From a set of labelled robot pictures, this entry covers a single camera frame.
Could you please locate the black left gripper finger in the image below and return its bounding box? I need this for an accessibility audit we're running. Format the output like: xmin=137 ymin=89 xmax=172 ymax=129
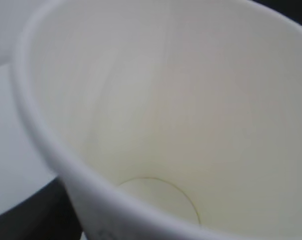
xmin=0 ymin=179 xmax=83 ymax=240

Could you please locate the white paper cup green logo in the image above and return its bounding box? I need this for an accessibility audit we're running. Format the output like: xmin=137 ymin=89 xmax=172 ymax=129
xmin=11 ymin=0 xmax=302 ymax=240

